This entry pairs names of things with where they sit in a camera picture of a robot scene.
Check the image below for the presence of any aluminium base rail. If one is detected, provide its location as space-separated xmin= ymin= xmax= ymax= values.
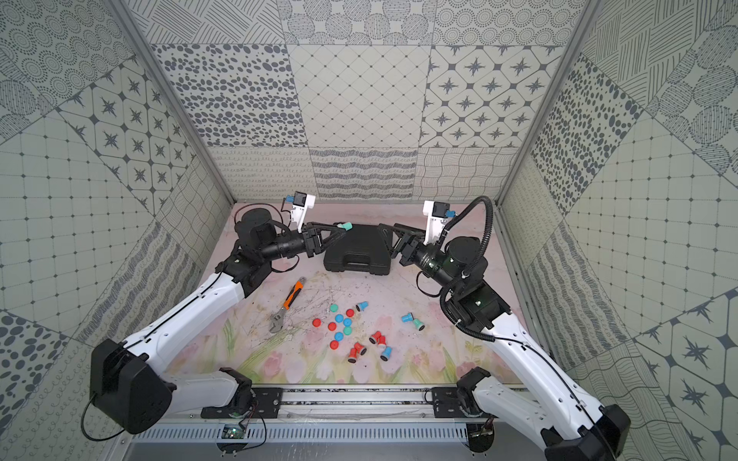
xmin=132 ymin=385 xmax=554 ymax=447

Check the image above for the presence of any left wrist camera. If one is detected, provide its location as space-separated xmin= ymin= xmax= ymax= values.
xmin=286 ymin=191 xmax=316 ymax=232

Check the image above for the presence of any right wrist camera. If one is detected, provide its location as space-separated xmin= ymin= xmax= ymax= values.
xmin=423 ymin=201 xmax=455 ymax=245

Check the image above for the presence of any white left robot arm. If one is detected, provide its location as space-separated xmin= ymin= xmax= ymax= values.
xmin=90 ymin=207 xmax=352 ymax=434

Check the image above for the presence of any black plastic tool case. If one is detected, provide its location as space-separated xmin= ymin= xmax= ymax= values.
xmin=323 ymin=225 xmax=391 ymax=276

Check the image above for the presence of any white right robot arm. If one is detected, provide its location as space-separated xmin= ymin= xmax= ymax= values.
xmin=379 ymin=225 xmax=630 ymax=460

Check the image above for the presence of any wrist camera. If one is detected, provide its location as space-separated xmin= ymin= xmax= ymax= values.
xmin=286 ymin=191 xmax=316 ymax=232
xmin=423 ymin=201 xmax=455 ymax=245

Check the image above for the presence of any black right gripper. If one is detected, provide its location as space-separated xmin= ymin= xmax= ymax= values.
xmin=377 ymin=223 xmax=462 ymax=297

